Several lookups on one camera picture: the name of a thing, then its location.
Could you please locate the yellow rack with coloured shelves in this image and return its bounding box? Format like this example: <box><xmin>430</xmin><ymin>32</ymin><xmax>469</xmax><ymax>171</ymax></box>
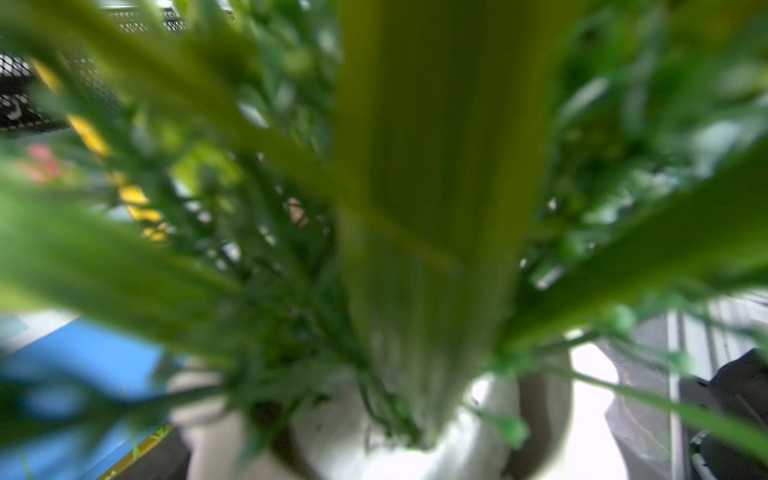
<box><xmin>1</xmin><ymin>310</ymin><xmax>170</xmax><ymax>479</ymax></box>

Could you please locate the black wire mesh basket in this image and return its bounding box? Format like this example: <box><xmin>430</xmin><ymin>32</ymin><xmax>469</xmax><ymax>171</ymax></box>
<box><xmin>1</xmin><ymin>1</ymin><xmax>186</xmax><ymax>136</ymax></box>

